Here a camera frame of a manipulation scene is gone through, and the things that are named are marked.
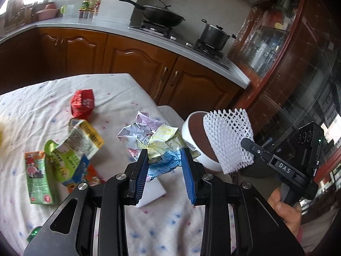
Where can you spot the wooden glass display cabinet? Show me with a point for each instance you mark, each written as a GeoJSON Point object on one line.
{"type": "Point", "coordinates": [293, 58]}

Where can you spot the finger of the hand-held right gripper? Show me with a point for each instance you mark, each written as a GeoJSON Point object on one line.
{"type": "Point", "coordinates": [257, 150]}

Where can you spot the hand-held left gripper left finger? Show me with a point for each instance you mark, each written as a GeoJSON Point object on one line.
{"type": "Point", "coordinates": [142, 173]}

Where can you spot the grey kitchen countertop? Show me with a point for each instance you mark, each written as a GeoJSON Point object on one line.
{"type": "Point", "coordinates": [106, 25]}

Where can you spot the white bucket pink inside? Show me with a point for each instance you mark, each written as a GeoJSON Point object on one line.
{"type": "Point", "coordinates": [197, 138]}

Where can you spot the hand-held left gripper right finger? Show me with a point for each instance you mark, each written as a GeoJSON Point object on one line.
{"type": "Point", "coordinates": [187, 176]}

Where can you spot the pink basin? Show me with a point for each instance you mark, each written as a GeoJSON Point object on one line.
{"type": "Point", "coordinates": [47, 12]}

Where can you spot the green yellow snack bag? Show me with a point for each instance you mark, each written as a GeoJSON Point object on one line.
{"type": "Point", "coordinates": [85, 138]}

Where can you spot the white dotted tablecloth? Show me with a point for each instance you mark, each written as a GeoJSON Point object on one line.
{"type": "Point", "coordinates": [40, 112]}

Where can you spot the wooden kitchen base cabinet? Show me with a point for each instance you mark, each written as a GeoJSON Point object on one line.
{"type": "Point", "coordinates": [128, 61]}

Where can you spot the row of spice jars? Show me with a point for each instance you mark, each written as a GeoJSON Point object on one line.
{"type": "Point", "coordinates": [86, 13]}

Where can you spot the black cooking pot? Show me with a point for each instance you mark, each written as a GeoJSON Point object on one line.
{"type": "Point", "coordinates": [213, 36]}

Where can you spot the green pink snack packet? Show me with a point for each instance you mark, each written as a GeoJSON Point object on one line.
{"type": "Point", "coordinates": [37, 178]}

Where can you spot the yellow bottle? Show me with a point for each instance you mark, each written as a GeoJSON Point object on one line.
{"type": "Point", "coordinates": [92, 3]}

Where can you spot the blue orange snack packet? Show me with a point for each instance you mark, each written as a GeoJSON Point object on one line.
{"type": "Point", "coordinates": [80, 172]}

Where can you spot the white paper sheet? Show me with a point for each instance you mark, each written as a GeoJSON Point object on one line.
{"type": "Point", "coordinates": [154, 192]}

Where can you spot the red cap bottle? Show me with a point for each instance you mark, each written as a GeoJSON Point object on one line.
{"type": "Point", "coordinates": [98, 4]}

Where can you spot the black wok with lid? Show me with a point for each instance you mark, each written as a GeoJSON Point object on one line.
{"type": "Point", "coordinates": [162, 16]}

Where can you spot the colourful paper ball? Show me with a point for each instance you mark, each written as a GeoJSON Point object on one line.
{"type": "Point", "coordinates": [159, 138]}

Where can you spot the grey cloth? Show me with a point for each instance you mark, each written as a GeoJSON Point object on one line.
{"type": "Point", "coordinates": [170, 112]}

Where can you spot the black gas stove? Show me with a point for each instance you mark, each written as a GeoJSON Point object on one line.
{"type": "Point", "coordinates": [183, 41]}

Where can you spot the dark utensil rack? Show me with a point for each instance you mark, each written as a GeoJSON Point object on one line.
{"type": "Point", "coordinates": [16, 16]}

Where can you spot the red snack packet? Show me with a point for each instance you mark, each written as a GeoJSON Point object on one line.
{"type": "Point", "coordinates": [82, 102]}

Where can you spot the green cup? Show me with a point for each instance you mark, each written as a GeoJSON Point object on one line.
{"type": "Point", "coordinates": [62, 10]}

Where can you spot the green label bottle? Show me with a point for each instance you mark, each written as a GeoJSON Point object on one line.
{"type": "Point", "coordinates": [85, 4]}

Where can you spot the white foam fruit net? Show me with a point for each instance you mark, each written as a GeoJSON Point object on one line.
{"type": "Point", "coordinates": [226, 138]}

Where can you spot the person's right hand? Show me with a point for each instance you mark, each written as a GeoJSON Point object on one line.
{"type": "Point", "coordinates": [289, 214]}

